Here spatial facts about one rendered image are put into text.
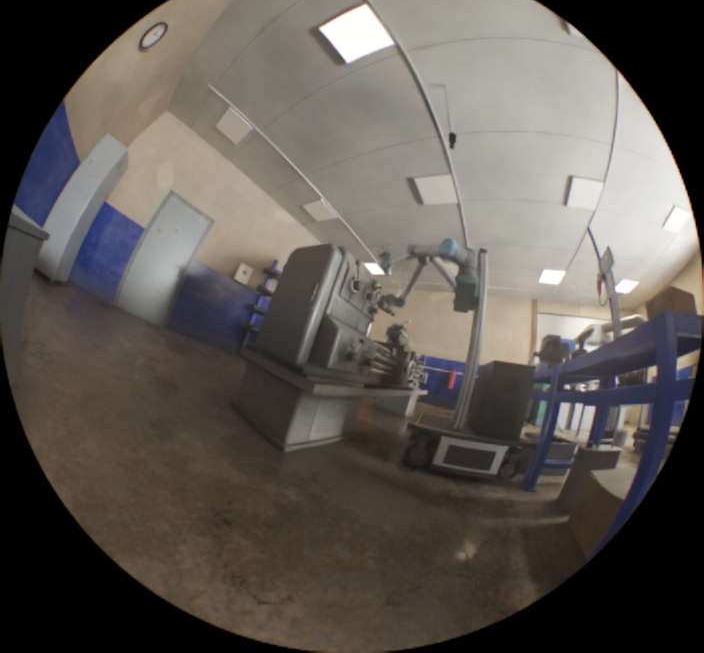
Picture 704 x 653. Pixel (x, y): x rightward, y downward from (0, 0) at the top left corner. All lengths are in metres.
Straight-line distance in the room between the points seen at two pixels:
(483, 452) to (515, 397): 0.41
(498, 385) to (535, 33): 3.25
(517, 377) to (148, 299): 4.63
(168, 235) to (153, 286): 0.89
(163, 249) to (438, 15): 4.77
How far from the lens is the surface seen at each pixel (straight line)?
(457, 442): 1.48
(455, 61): 2.80
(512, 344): 6.46
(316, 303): 1.20
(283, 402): 1.30
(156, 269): 4.06
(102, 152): 3.55
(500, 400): 1.56
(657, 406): 0.83
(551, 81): 3.07
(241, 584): 0.68
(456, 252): 1.64
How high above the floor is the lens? 0.62
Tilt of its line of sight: 16 degrees up
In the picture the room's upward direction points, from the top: 17 degrees clockwise
